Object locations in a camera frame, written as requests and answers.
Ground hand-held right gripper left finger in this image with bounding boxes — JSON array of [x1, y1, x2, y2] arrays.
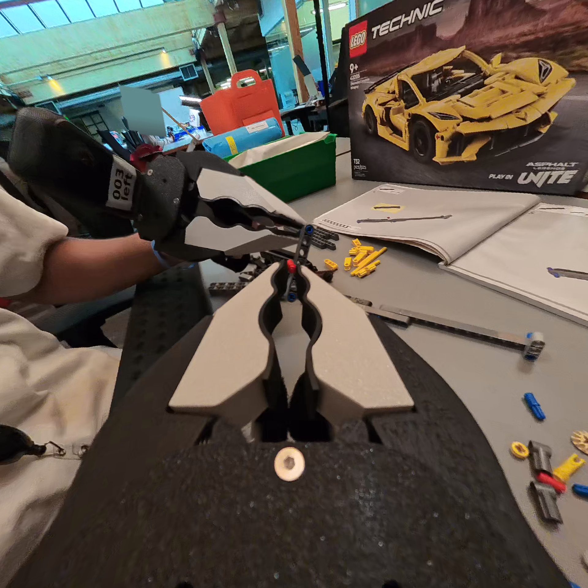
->
[[168, 263, 288, 444]]

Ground black badge reel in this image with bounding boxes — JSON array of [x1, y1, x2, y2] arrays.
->
[[0, 425, 65, 465]]

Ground dark grey lego beam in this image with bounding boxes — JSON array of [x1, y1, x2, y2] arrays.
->
[[285, 224, 316, 302]]

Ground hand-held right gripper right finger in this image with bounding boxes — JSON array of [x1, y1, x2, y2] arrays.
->
[[296, 266, 416, 428]]

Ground dark brown lego connectors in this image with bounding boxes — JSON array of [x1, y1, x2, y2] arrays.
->
[[264, 250, 334, 282]]

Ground lego set box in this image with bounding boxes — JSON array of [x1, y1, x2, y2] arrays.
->
[[339, 0, 588, 197]]

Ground stack of black lego beams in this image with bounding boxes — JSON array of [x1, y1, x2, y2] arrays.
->
[[305, 225, 341, 251]]

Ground pile of mixed lego pins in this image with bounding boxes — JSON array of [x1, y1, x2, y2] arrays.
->
[[510, 390, 588, 575]]

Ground wooden document stand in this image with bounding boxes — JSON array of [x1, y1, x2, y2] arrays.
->
[[161, 108, 205, 153]]

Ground green plastic bin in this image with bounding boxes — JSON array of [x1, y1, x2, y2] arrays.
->
[[224, 133, 339, 203]]

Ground person's left forearm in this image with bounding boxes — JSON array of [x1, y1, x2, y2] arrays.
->
[[21, 232, 159, 306]]

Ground person's white shirt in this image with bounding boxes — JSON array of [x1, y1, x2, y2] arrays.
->
[[0, 156, 123, 570]]

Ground long grey lego beam assembly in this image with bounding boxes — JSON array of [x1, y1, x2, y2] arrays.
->
[[349, 296, 546, 362]]

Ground orange felt bag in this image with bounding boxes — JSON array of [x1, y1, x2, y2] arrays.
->
[[200, 69, 285, 138]]

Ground blue wrapped roll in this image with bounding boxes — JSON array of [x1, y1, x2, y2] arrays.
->
[[202, 117, 284, 160]]

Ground open instruction booklet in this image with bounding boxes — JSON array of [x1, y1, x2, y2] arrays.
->
[[312, 184, 588, 327]]

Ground group of yellow lego pieces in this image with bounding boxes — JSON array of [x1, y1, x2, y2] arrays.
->
[[324, 238, 388, 279]]

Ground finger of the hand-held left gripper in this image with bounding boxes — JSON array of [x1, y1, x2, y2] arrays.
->
[[183, 216, 304, 259], [196, 168, 308, 229]]

